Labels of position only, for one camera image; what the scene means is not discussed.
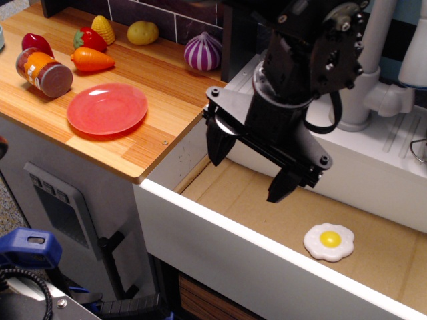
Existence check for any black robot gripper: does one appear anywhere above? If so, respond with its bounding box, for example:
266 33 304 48
203 50 332 203

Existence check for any yellow toy lemon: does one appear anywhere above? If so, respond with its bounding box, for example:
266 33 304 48
91 15 115 45

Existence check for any white toy fried egg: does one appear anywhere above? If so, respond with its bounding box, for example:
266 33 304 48
303 223 355 263

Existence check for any purple striped toy onion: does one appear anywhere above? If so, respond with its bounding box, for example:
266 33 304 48
184 32 222 71

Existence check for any grey toy oven door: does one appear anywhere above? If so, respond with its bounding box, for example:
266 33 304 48
24 162 139 300

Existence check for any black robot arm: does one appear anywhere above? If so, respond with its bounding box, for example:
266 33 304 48
203 1 365 203

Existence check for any red toy pepper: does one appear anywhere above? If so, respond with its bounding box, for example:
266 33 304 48
21 33 54 58

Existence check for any white bottle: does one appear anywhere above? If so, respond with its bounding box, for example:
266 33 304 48
398 0 426 90

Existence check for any orange toy carrot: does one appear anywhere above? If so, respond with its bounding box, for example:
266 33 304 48
70 47 115 72

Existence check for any white toy drawer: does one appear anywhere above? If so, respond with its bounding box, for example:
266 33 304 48
134 124 426 319

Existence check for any metal whisk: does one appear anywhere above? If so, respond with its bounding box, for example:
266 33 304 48
410 138 426 164

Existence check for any yellow toy potato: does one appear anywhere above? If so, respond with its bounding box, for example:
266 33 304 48
127 21 159 45

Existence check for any red plastic plate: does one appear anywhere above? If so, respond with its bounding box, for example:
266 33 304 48
67 83 148 135

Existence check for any red toy strawberry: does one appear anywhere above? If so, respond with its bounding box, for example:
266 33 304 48
73 27 107 52

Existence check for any orange labelled tin can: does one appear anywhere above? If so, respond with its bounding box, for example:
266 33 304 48
15 47 73 98

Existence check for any blue clamp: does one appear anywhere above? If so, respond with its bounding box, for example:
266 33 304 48
1 227 63 269

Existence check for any white toy sink unit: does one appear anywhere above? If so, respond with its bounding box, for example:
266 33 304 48
215 55 427 233

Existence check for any grey toy faucet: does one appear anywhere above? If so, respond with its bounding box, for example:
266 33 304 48
338 1 415 132

